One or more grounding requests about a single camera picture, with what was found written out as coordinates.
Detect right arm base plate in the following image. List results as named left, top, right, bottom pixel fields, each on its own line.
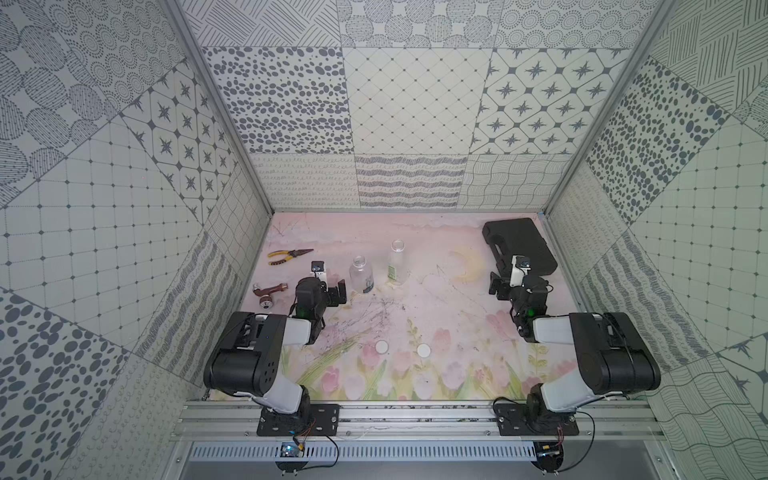
left=492, top=401, right=580, bottom=437

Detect white slotted cable duct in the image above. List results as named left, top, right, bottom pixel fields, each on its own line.
left=188, top=440, right=535, bottom=463

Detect floral pink table mat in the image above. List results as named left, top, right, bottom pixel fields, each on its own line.
left=249, top=212, right=576, bottom=402

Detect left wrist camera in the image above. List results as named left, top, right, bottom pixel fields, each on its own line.
left=311, top=260, right=327, bottom=283

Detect tall clear plastic bottle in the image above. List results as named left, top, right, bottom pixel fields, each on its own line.
left=388, top=239, right=407, bottom=285

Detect yellow handled pliers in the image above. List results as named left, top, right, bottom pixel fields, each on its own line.
left=267, top=248, right=313, bottom=266

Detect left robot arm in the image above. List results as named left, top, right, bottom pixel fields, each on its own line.
left=203, top=277, right=347, bottom=422

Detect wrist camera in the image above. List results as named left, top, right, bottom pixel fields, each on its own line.
left=509, top=255, right=531, bottom=287
left=311, top=260, right=327, bottom=283

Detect black plastic tool case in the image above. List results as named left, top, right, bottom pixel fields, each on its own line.
left=482, top=218, right=558, bottom=279

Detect left controller board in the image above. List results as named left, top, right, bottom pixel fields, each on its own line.
left=275, top=442, right=307, bottom=474

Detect white bottle cap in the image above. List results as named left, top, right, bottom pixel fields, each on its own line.
left=375, top=340, right=389, bottom=354
left=417, top=343, right=431, bottom=359

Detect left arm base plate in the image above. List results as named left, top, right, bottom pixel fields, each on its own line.
left=257, top=403, right=340, bottom=437

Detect aluminium mounting rail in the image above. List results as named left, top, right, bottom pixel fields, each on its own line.
left=171, top=400, right=664, bottom=441

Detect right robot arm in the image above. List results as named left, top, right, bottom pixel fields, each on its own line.
left=489, top=273, right=661, bottom=418

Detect controller board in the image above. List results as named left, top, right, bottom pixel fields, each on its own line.
left=532, top=442, right=564, bottom=473
left=275, top=442, right=307, bottom=474

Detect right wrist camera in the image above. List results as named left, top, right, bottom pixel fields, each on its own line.
left=509, top=255, right=531, bottom=287

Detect short clear plastic bottle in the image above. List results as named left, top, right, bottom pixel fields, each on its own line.
left=349, top=255, right=375, bottom=294

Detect right controller board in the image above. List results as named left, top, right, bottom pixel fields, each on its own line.
left=532, top=442, right=564, bottom=473

